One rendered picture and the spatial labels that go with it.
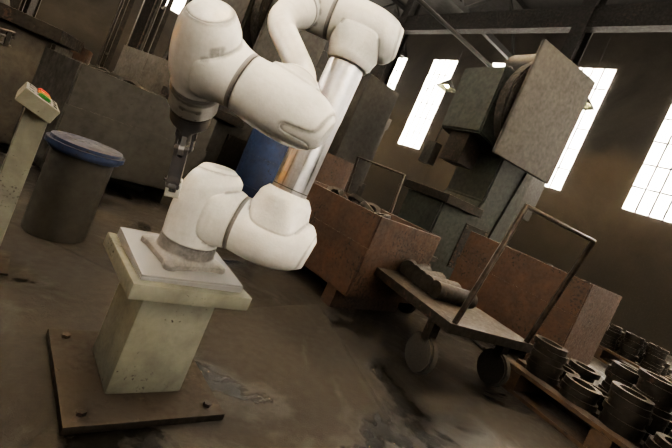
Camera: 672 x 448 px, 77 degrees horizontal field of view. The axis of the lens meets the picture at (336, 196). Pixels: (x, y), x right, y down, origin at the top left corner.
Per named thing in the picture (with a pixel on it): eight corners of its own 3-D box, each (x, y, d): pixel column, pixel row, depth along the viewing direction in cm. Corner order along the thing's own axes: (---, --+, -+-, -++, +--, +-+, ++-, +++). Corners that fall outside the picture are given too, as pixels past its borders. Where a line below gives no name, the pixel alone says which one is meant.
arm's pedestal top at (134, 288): (205, 262, 140) (210, 251, 140) (247, 311, 116) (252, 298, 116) (102, 244, 119) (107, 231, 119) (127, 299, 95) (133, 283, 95)
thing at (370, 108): (305, 212, 628) (359, 86, 616) (339, 232, 570) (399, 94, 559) (272, 201, 585) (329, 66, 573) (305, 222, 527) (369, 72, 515)
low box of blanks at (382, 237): (406, 319, 296) (445, 233, 292) (338, 315, 244) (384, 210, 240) (323, 261, 361) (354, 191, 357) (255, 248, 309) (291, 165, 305)
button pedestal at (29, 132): (-57, 271, 130) (14, 83, 126) (-46, 241, 149) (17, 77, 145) (7, 279, 140) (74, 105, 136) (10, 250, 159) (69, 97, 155)
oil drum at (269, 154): (233, 219, 374) (273, 125, 369) (211, 199, 420) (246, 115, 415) (287, 234, 411) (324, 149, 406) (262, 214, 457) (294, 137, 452)
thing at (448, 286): (521, 410, 221) (601, 242, 215) (433, 398, 190) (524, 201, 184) (397, 304, 325) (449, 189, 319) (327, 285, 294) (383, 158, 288)
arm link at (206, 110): (163, 92, 70) (160, 116, 75) (218, 109, 73) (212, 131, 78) (177, 58, 76) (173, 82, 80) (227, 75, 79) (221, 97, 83)
